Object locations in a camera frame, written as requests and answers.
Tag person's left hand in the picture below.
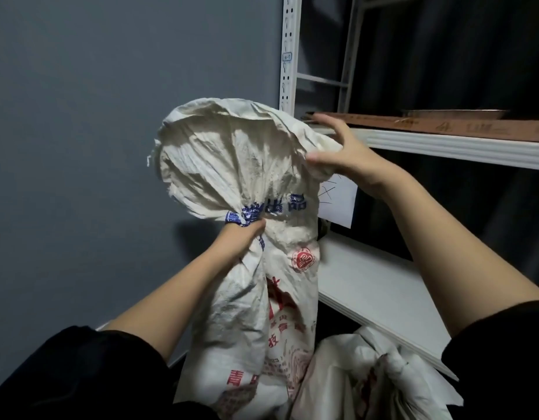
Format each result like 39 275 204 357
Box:
211 218 267 274

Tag person's right hand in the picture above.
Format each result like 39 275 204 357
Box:
305 113 411 202

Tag white printed woven sack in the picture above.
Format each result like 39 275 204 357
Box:
146 98 345 420

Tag person's left forearm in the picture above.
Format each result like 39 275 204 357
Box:
104 247 235 363

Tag person's right forearm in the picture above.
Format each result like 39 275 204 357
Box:
377 170 539 338

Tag white paper label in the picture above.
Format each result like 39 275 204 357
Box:
317 172 358 229

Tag white metal shelving rack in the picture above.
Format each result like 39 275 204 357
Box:
278 0 539 382

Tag brown cardboard sheet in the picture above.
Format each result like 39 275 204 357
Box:
301 111 539 143

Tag white crumpled woven sack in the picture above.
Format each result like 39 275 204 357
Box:
291 325 463 420

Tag person's black left sleeve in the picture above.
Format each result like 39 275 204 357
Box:
0 325 220 420

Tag person's black sleeve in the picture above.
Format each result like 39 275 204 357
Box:
0 325 220 420
441 299 539 420

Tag person's black right sleeve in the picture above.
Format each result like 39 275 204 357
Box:
441 299 539 420

